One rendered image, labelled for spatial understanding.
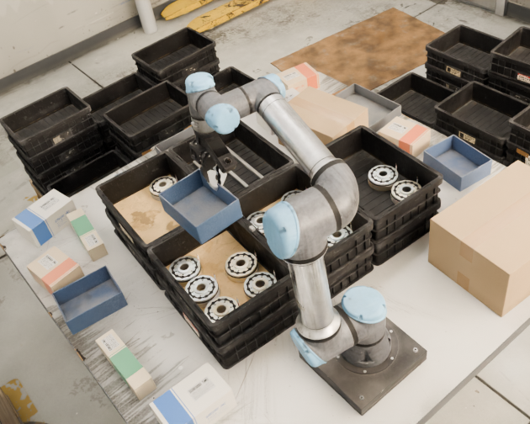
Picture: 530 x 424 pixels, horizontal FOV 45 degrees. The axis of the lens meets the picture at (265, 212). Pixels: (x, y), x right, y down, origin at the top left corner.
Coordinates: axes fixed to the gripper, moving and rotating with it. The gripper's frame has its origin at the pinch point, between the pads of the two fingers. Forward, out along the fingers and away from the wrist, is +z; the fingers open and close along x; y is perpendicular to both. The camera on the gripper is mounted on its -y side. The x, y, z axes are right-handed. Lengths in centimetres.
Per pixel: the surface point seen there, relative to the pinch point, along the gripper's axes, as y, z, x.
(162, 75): 159, 50, -62
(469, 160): -14, 33, -101
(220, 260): 0.9, 29.2, 2.7
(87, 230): 54, 38, 27
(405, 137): 7, 27, -88
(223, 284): -8.0, 29.7, 7.8
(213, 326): -26.4, 21.1, 22.4
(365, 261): -28, 32, -34
